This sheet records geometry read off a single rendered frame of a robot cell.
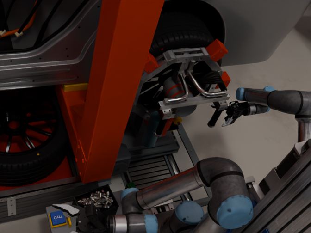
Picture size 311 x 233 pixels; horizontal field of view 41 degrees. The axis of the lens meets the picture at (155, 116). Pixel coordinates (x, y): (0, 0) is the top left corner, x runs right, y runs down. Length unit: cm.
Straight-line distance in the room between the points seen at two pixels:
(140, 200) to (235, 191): 38
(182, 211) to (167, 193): 25
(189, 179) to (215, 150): 188
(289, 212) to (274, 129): 232
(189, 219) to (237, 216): 41
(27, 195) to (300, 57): 316
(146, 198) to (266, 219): 43
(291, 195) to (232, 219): 21
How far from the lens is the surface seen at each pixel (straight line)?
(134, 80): 170
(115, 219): 143
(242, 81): 396
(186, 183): 147
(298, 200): 139
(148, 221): 145
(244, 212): 135
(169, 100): 211
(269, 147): 358
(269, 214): 153
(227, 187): 136
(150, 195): 153
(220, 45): 229
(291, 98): 204
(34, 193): 245
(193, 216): 174
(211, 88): 253
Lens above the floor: 254
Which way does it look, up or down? 49 degrees down
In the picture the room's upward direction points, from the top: 21 degrees clockwise
